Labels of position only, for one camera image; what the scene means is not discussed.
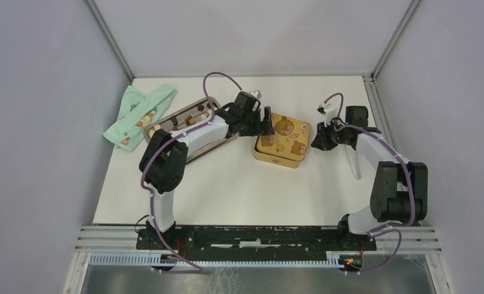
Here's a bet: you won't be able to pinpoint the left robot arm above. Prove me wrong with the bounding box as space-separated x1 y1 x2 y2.
139 91 275 250

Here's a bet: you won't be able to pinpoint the gold chocolate box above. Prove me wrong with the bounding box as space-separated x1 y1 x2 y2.
253 151 304 168

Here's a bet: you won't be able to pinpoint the steel tray with rack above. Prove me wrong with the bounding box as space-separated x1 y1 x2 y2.
143 97 238 164

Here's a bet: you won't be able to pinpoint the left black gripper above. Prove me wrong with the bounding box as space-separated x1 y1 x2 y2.
239 107 274 137

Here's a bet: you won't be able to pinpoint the metal serving tongs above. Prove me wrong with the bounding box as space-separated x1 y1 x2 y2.
344 145 362 181

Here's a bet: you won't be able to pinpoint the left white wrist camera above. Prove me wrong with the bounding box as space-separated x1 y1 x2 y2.
248 90 262 100

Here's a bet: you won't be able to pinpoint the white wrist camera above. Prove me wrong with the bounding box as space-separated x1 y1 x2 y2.
248 90 262 100
318 102 337 127

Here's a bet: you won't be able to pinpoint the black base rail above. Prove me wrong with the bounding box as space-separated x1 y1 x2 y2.
136 225 377 262

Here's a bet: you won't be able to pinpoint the green printed cloth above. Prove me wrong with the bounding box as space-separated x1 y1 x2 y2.
103 84 177 153

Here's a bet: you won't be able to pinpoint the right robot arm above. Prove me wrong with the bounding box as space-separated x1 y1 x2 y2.
311 103 428 250

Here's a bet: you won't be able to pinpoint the white slotted cable duct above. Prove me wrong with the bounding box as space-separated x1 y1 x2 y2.
88 252 341 269

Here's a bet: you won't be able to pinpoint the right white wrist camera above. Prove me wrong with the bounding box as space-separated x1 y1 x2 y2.
318 102 337 127

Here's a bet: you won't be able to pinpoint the small square steel tray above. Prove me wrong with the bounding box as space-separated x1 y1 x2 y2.
255 113 311 159

